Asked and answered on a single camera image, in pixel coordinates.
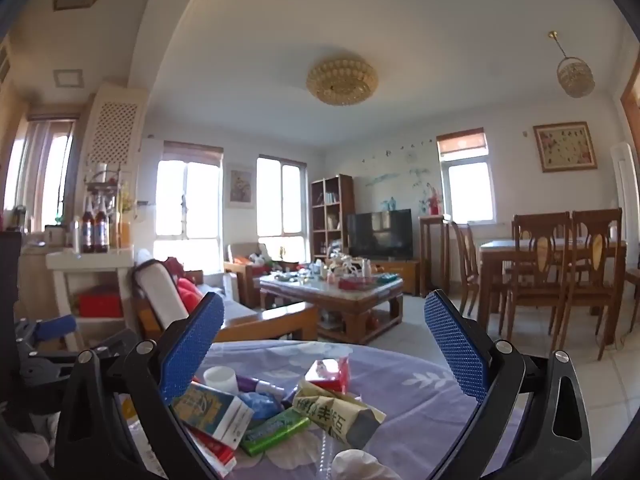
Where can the beige snack packet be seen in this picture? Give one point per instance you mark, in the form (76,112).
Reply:
(340,410)

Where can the wooden bookshelf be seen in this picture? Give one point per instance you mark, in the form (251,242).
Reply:
(332,210)

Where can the dark glass bottle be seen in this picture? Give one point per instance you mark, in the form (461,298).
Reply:
(87,230)
(101,230)

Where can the red vase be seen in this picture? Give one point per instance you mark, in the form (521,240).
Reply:
(434,203)

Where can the white lattice cabinet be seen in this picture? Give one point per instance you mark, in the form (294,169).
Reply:
(115,130)

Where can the purple floral tablecloth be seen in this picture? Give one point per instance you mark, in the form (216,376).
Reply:
(400,385)

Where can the white crumpled tissue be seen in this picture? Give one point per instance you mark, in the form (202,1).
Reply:
(360,465)

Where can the red white box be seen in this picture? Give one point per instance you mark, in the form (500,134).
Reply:
(215,452)

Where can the wooden sofa white cushions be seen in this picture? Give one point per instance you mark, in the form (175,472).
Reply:
(240,312)

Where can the window with red blind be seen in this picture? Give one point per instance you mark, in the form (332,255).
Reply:
(467,180)

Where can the blue bag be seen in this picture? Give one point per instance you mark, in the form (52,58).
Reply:
(262,402)

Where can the crystal pendant lamp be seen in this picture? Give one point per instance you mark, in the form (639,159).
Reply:
(575,75)

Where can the purple tube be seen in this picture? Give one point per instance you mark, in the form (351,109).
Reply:
(255,385)

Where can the square ceiling panel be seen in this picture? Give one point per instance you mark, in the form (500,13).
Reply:
(67,77)

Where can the wooden television stand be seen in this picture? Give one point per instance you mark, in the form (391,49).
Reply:
(402,275)

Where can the white shelf unit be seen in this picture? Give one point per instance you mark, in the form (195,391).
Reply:
(90,262)

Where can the white cup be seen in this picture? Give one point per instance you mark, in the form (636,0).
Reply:
(220,377)

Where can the red cushion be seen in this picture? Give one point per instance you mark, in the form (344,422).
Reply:
(187,294)

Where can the tall wooden stand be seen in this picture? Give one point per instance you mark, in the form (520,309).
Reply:
(432,245)

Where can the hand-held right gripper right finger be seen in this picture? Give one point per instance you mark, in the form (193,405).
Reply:
(455,345)

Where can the black television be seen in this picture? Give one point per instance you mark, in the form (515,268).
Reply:
(380,235)

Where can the person's left forearm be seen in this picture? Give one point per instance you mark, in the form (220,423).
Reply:
(32,447)

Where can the red storage box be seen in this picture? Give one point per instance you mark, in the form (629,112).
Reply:
(100,302)

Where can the wooden coffee table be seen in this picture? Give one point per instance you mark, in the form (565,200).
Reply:
(345,305)

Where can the white floor air conditioner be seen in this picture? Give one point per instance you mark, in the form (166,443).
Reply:
(625,180)

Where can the wooden dining table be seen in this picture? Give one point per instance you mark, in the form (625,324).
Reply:
(495,247)

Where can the framed floral painting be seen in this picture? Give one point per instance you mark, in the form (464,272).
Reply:
(565,146)

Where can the wooden armchair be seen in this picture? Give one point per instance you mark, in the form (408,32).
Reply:
(250,262)

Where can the small framed picture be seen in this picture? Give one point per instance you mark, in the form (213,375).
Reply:
(240,185)

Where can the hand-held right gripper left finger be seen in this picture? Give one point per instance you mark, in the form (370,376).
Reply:
(192,345)

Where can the coffee table clutter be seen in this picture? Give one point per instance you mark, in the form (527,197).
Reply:
(345,272)

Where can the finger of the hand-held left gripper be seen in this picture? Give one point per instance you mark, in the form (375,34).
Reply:
(117,346)
(55,327)

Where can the gold ceiling lamp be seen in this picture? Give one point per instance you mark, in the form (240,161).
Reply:
(342,80)

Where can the orange drink bottle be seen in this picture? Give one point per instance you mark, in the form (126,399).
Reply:
(125,232)

